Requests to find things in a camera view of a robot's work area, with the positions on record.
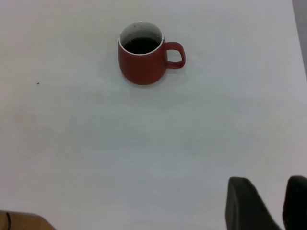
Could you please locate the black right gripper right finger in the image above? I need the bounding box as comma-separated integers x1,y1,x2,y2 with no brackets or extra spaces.
282,175,307,230

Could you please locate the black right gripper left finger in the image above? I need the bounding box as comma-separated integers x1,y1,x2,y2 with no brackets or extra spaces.
224,176,283,230

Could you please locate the red ceramic cup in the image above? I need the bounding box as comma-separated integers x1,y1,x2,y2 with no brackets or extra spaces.
117,21,187,86

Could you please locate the dark coffee liquid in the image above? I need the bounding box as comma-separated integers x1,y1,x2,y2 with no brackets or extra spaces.
123,37,161,55

